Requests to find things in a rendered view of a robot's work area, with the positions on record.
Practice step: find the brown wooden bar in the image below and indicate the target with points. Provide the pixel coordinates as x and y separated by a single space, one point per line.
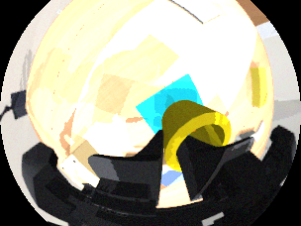
164 167

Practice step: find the olive-yellow cup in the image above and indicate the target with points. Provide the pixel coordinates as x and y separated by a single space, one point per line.
182 117

